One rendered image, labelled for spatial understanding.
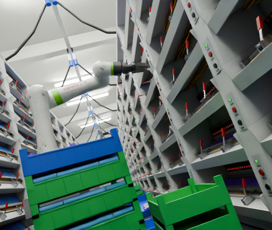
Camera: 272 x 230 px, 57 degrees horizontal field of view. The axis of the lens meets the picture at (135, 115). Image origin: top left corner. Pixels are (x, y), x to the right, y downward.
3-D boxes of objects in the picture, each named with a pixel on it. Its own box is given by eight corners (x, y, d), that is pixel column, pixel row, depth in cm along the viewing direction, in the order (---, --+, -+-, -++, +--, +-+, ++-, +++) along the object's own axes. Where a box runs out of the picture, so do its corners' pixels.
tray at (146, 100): (157, 80, 160) (148, 69, 162) (146, 108, 218) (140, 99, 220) (181, 65, 164) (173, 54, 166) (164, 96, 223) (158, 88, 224)
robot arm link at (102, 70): (91, 71, 160) (91, 57, 164) (93, 82, 171) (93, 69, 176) (113, 70, 161) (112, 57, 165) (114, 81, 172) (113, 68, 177)
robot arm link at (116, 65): (112, 58, 165) (113, 64, 174) (113, 74, 162) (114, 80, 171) (121, 57, 166) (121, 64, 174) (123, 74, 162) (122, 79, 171)
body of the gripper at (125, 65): (122, 75, 172) (135, 75, 172) (122, 70, 163) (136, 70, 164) (121, 66, 174) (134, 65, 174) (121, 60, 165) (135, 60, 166)
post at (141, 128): (162, 201, 265) (116, 58, 307) (161, 201, 274) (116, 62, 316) (180, 195, 268) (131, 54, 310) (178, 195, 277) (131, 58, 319)
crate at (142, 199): (157, 213, 199) (154, 204, 198) (132, 222, 196) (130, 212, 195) (148, 199, 229) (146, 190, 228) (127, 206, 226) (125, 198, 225)
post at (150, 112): (178, 206, 198) (116, 23, 240) (175, 206, 207) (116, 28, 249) (201, 198, 201) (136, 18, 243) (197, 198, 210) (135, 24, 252)
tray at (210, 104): (227, 101, 83) (202, 70, 86) (182, 136, 142) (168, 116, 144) (270, 71, 88) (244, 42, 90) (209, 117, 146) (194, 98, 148)
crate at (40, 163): (24, 177, 69) (18, 149, 71) (28, 183, 87) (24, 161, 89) (123, 150, 81) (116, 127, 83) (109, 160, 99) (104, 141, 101)
